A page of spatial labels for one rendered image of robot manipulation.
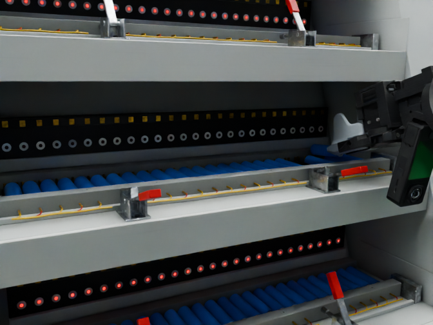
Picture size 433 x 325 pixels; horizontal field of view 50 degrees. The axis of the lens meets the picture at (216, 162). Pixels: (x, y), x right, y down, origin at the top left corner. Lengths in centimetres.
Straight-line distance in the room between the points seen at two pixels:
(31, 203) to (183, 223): 16
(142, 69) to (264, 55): 16
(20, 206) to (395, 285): 55
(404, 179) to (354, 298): 20
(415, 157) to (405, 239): 21
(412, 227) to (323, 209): 21
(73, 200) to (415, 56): 55
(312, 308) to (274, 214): 17
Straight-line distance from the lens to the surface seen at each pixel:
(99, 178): 60
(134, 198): 49
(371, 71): 73
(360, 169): 58
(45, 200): 52
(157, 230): 50
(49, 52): 51
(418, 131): 62
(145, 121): 68
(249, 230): 56
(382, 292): 77
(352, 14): 87
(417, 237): 79
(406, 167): 63
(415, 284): 79
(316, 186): 64
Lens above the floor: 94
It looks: 5 degrees up
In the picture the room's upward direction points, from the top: 8 degrees counter-clockwise
